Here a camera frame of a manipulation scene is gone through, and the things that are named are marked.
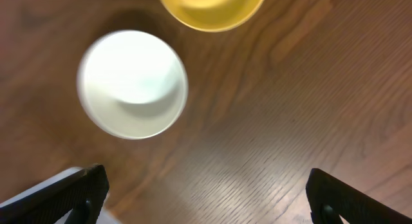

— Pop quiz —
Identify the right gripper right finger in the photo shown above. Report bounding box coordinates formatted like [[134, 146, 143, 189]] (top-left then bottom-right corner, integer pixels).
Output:
[[306, 168, 411, 224]]

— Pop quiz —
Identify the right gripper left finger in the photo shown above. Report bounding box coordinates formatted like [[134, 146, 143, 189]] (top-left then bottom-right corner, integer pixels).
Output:
[[0, 163, 110, 224]]

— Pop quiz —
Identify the yellow small bowl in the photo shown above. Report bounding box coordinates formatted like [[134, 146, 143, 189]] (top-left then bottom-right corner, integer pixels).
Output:
[[160, 0, 264, 32]]

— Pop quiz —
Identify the white small bowl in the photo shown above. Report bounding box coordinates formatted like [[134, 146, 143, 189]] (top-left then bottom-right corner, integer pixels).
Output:
[[77, 30, 189, 140]]

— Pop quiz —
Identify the grey small bowl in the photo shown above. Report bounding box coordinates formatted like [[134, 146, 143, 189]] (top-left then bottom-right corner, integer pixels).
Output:
[[0, 166, 122, 224]]

